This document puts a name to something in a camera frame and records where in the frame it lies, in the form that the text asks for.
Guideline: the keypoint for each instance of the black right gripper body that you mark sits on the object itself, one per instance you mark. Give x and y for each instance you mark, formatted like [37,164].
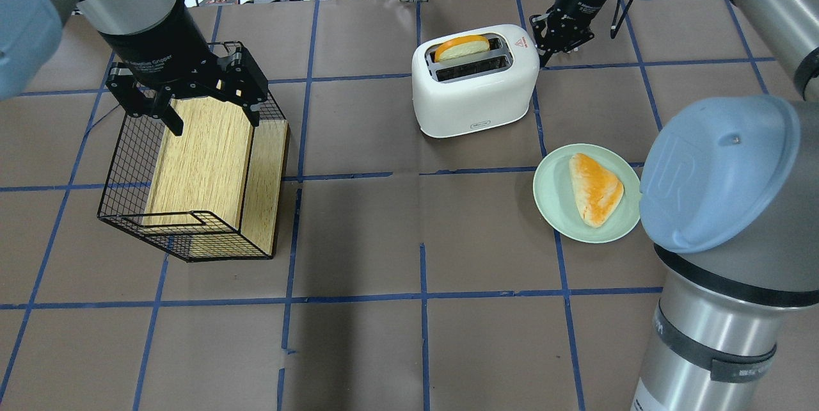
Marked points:
[579,0]

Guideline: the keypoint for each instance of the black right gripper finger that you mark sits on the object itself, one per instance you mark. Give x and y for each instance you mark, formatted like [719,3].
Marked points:
[545,57]

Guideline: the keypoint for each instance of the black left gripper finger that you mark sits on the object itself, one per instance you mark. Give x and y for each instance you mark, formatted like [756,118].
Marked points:
[159,107]
[240,80]

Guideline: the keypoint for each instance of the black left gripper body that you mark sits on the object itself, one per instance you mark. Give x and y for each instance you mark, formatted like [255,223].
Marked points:
[160,43]

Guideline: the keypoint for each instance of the white toaster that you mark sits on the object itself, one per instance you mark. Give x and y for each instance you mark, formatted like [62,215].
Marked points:
[479,91]

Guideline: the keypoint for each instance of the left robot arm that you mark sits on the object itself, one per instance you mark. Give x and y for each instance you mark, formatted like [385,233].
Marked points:
[163,55]

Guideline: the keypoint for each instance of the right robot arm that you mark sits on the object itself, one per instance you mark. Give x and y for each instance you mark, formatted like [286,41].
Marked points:
[729,199]

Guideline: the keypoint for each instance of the toast slice in toaster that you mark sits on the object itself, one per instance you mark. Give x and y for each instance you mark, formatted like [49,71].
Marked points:
[461,46]

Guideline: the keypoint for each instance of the wooden board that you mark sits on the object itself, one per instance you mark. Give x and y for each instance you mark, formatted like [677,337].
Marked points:
[215,189]

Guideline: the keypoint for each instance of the light green plate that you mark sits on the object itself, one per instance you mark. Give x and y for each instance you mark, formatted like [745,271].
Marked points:
[555,200]

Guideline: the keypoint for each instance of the triangular bread on plate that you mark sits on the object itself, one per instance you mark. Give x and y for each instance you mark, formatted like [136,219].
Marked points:
[597,191]

